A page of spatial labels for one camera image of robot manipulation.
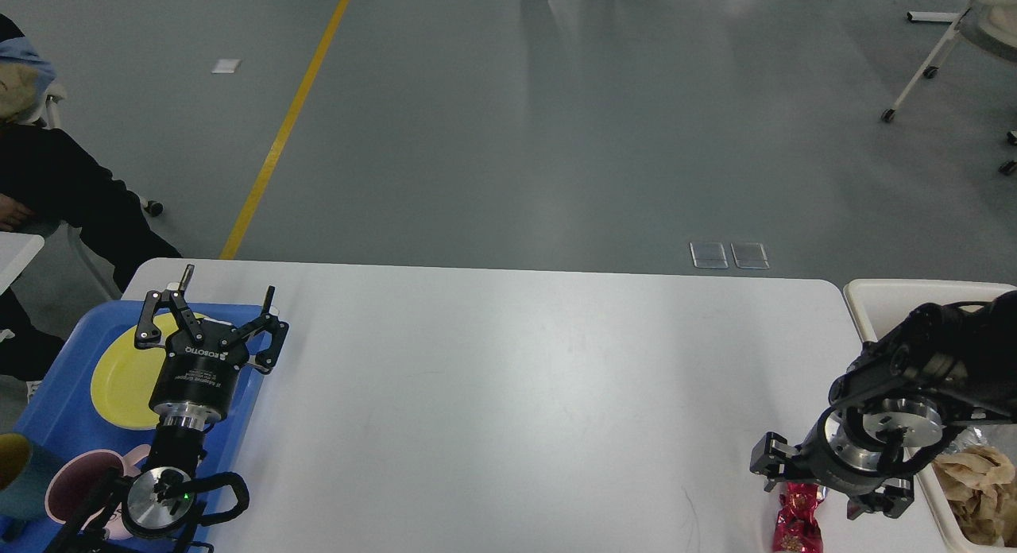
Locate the left floor plate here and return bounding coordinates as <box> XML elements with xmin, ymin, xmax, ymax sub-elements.
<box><xmin>689</xmin><ymin>242</ymin><xmax>729</xmax><ymax>269</ymax></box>

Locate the right floor plate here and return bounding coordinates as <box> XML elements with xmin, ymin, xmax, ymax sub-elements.
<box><xmin>730</xmin><ymin>242</ymin><xmax>771</xmax><ymax>269</ymax></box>

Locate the crushed red can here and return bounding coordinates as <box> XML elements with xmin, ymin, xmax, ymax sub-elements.
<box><xmin>771</xmin><ymin>481</ymin><xmax>828</xmax><ymax>552</ymax></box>

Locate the brown paper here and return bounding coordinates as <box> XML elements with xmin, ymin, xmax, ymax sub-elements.
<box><xmin>933</xmin><ymin>445</ymin><xmax>1016</xmax><ymax>548</ymax></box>

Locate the white side table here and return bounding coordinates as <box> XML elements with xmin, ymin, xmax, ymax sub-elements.
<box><xmin>0</xmin><ymin>231</ymin><xmax>44</xmax><ymax>295</ymax></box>

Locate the pink HOME mug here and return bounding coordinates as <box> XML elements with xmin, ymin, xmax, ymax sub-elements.
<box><xmin>44</xmin><ymin>444</ymin><xmax>152</xmax><ymax>524</ymax></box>

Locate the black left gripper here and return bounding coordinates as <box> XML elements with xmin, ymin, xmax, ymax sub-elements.
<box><xmin>134</xmin><ymin>263</ymin><xmax>291</xmax><ymax>431</ymax></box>

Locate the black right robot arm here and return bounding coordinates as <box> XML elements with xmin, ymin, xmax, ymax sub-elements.
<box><xmin>749</xmin><ymin>290</ymin><xmax>1016</xmax><ymax>520</ymax></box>

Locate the yellow plastic plate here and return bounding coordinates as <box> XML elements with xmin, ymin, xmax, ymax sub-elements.
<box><xmin>91</xmin><ymin>326</ymin><xmax>166</xmax><ymax>431</ymax></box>

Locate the beige plastic bin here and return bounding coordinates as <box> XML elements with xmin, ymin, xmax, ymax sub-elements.
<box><xmin>844</xmin><ymin>279</ymin><xmax>1015</xmax><ymax>552</ymax></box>

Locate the person in black trousers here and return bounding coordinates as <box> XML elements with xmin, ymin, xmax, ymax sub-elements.
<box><xmin>0</xmin><ymin>13</ymin><xmax>184</xmax><ymax>383</ymax></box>

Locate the floor plate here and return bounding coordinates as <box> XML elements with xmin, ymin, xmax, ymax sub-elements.
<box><xmin>689</xmin><ymin>242</ymin><xmax>729</xmax><ymax>269</ymax></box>
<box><xmin>730</xmin><ymin>242</ymin><xmax>771</xmax><ymax>269</ymax></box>

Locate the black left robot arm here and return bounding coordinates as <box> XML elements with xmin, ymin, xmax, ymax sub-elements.
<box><xmin>47</xmin><ymin>265</ymin><xmax>289</xmax><ymax>552</ymax></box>

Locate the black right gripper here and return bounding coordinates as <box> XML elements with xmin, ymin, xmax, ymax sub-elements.
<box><xmin>749</xmin><ymin>398</ymin><xmax>945</xmax><ymax>520</ymax></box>

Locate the teal cup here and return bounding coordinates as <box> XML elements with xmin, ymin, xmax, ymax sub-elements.
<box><xmin>1</xmin><ymin>432</ymin><xmax>66</xmax><ymax>521</ymax></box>

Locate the foil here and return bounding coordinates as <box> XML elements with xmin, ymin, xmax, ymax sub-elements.
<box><xmin>945</xmin><ymin>425</ymin><xmax>1009</xmax><ymax>455</ymax></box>

